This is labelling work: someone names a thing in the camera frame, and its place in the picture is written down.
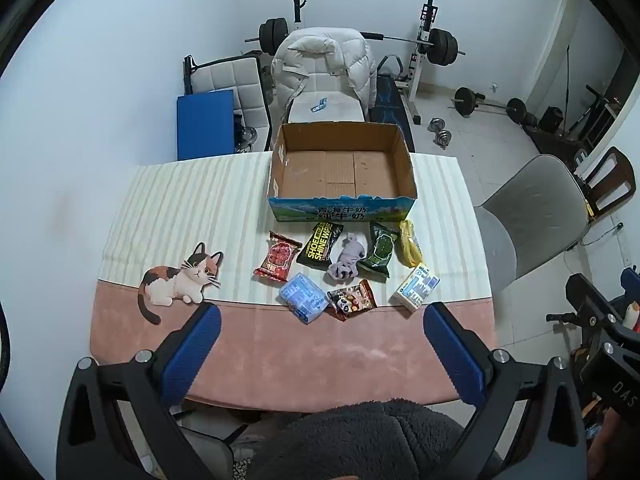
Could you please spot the short barbell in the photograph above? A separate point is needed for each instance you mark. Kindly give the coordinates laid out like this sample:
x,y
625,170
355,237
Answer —
x,y
465,101

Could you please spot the brown panda snack packet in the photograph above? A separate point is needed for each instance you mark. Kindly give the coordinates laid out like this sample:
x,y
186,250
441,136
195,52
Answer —
x,y
352,300

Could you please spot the white padded bar chair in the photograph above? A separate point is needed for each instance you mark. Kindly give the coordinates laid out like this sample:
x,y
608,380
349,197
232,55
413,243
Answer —
x,y
235,80

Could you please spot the dark wooden chair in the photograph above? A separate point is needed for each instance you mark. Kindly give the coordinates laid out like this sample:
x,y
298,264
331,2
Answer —
x,y
612,180

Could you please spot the chrome dumbbell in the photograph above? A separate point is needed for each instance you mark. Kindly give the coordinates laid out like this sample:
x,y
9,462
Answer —
x,y
436,123
443,138

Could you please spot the white cushioned chair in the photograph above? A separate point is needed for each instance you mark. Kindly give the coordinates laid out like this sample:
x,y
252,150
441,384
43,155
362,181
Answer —
x,y
340,107

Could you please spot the yellow packet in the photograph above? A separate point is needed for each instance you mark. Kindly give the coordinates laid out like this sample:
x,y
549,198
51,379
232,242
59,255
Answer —
x,y
410,242

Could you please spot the grey fleece clothing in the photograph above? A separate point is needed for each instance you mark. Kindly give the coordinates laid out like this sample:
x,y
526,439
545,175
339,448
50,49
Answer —
x,y
370,440

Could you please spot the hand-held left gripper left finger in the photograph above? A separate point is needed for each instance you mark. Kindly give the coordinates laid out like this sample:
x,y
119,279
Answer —
x,y
195,355

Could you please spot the black weight bench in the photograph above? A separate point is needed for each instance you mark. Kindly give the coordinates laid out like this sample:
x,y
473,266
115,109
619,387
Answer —
x,y
387,105

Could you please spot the blue foam mat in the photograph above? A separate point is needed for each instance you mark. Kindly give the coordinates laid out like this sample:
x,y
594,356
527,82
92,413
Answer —
x,y
205,125

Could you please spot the black shoe wipe packet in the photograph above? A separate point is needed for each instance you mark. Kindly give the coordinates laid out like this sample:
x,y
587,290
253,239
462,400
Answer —
x,y
320,247

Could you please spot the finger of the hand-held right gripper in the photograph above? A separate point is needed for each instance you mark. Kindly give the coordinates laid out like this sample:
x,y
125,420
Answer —
x,y
587,300
631,285

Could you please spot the white puffer jacket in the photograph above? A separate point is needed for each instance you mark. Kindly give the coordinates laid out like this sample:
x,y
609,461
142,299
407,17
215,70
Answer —
x,y
320,60

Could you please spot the green wipe packet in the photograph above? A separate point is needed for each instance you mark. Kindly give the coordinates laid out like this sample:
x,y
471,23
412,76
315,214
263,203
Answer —
x,y
380,250

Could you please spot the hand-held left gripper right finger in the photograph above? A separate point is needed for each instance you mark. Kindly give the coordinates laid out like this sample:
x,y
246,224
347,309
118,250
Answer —
x,y
455,355

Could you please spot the white and blue tissue pack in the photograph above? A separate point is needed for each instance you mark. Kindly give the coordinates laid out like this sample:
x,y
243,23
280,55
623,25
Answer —
x,y
415,287

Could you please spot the long barbell with black plates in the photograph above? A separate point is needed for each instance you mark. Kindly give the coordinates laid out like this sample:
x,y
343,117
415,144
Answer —
x,y
442,47

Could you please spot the grey shell chair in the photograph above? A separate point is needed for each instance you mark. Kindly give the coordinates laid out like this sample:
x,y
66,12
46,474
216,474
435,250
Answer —
x,y
535,210

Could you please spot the light blue tissue pack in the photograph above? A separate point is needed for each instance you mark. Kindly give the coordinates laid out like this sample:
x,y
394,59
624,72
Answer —
x,y
302,297

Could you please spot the red snack packet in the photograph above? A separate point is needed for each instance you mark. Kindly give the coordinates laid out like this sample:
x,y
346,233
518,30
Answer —
x,y
277,257

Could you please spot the purple sock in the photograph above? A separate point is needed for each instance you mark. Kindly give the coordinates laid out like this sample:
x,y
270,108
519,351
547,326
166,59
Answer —
x,y
347,257

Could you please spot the dark exercise machine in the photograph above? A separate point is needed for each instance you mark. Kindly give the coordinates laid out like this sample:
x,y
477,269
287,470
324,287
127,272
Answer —
x,y
560,135

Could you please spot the small blue packet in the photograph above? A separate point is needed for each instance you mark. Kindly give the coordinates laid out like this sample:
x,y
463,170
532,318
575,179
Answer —
x,y
318,105

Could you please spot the cardboard box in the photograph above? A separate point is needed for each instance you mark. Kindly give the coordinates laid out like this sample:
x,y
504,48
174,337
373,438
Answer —
x,y
340,165

